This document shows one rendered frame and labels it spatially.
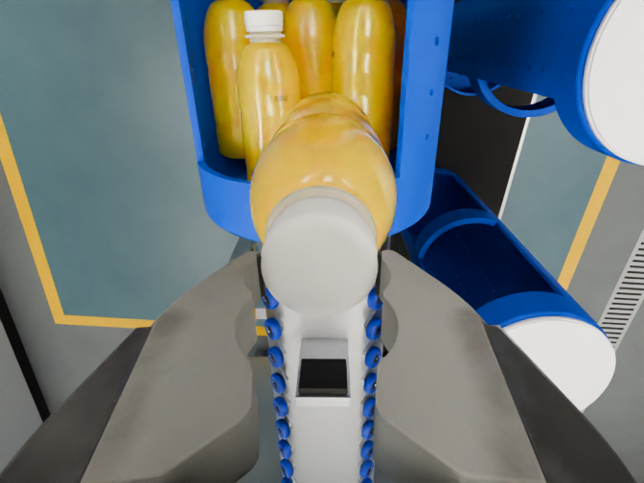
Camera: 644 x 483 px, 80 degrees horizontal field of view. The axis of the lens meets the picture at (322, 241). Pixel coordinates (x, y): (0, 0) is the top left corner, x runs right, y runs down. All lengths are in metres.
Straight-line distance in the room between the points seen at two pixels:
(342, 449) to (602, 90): 0.94
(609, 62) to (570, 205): 1.38
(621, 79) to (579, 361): 0.48
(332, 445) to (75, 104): 1.54
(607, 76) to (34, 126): 1.87
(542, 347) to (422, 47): 0.59
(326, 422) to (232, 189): 0.76
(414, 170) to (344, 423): 0.77
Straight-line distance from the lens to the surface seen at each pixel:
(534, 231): 1.96
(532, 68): 0.74
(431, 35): 0.39
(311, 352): 0.83
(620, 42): 0.64
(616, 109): 0.65
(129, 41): 1.73
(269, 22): 0.44
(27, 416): 2.82
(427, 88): 0.40
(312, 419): 1.04
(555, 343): 0.82
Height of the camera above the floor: 1.57
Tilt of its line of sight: 63 degrees down
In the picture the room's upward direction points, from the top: 177 degrees counter-clockwise
